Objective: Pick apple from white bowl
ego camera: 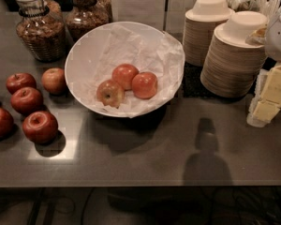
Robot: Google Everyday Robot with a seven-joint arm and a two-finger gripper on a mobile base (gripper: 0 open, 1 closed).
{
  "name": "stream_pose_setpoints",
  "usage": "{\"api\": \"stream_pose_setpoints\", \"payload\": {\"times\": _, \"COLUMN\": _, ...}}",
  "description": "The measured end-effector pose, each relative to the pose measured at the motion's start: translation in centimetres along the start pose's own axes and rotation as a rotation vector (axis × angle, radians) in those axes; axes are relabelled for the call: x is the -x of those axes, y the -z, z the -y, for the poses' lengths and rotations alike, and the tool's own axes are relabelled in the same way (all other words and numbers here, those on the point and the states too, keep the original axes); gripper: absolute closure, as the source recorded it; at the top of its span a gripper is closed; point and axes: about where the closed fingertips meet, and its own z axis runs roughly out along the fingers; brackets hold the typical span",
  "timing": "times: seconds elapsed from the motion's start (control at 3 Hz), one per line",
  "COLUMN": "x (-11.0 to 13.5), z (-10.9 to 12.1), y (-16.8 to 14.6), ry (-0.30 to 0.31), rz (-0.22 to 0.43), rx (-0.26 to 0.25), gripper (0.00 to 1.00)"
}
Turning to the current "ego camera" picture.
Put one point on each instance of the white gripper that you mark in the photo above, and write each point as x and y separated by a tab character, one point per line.
279	37

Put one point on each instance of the paper bowl stack front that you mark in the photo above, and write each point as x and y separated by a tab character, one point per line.
231	64

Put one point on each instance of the paper bowl stack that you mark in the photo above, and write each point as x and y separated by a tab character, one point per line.
200	23
231	64

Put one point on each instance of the paper bowl stack back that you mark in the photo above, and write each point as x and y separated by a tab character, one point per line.
200	23

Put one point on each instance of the red apple in bowl back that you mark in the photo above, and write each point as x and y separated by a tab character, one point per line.
124	74

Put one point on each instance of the yellow-red apple in bowl front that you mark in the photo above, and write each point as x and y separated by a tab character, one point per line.
110	93

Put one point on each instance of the white bowl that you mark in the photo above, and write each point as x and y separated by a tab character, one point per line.
84	53

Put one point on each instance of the pale red apple on table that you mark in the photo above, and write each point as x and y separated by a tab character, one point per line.
53	81

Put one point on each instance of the dark red apple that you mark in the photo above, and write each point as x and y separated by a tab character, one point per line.
27	100
40	127
20	80
6	123

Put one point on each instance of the dark red apple middle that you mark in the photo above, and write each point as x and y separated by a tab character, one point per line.
27	100

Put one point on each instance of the dark red apple upper left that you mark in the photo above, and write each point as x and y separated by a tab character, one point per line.
20	80

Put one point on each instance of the dark red apple left front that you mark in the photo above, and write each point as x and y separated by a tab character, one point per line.
6	123

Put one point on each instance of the white crumpled paper liner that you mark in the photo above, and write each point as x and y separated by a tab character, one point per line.
137	50

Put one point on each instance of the white napkin dispenser box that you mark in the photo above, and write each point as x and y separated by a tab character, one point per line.
150	12

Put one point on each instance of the glass granola jar right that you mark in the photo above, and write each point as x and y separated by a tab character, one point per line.
85	16

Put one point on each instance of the glass granola jar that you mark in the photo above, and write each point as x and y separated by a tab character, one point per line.
85	16
54	9
41	31

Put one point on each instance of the glass granola jar back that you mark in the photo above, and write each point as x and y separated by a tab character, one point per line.
54	9

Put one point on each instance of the glass granola jar left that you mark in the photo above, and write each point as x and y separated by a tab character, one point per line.
41	31

